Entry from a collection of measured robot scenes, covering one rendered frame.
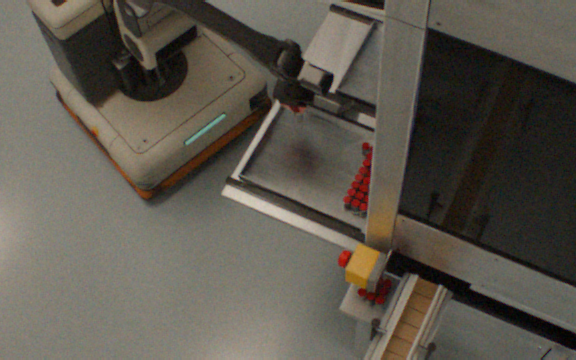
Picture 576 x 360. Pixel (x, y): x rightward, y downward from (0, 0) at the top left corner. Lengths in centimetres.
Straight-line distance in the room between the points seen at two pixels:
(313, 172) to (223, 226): 98
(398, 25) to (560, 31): 24
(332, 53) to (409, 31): 111
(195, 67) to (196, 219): 57
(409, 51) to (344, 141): 93
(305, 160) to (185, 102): 96
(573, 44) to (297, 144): 116
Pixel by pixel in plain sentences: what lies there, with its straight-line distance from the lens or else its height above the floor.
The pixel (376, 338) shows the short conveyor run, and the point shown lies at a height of 93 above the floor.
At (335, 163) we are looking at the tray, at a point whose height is 88.
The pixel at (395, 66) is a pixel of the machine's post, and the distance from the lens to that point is 120.
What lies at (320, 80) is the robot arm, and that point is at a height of 118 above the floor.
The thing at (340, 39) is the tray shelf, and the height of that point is 88.
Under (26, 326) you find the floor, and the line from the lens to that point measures 299.
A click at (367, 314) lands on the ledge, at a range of 188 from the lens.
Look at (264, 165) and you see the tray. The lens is 204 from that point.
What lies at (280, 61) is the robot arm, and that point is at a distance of 178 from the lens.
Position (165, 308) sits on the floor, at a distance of 287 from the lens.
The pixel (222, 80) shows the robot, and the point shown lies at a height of 28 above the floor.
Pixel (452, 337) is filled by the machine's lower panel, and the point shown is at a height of 61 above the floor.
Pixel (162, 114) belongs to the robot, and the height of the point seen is 28.
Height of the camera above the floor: 266
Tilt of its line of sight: 62 degrees down
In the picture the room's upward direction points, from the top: 6 degrees counter-clockwise
